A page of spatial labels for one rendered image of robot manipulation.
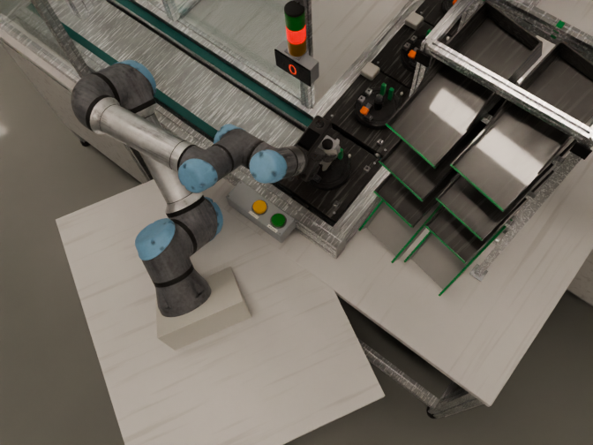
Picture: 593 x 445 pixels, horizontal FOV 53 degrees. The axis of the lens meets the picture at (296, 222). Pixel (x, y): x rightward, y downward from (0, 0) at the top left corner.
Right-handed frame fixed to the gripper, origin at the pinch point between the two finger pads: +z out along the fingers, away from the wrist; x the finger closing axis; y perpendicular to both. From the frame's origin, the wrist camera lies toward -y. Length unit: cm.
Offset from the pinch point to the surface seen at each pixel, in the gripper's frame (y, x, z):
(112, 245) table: 59, -40, -18
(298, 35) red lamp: -23.3, -16.8, -11.8
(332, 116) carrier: -2.8, -9.9, 19.7
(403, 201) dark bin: -2.1, 27.5, -11.0
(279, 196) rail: 21.2, -6.3, 0.7
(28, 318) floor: 148, -92, 18
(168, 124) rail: 22, -50, -1
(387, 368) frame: 78, 47, 55
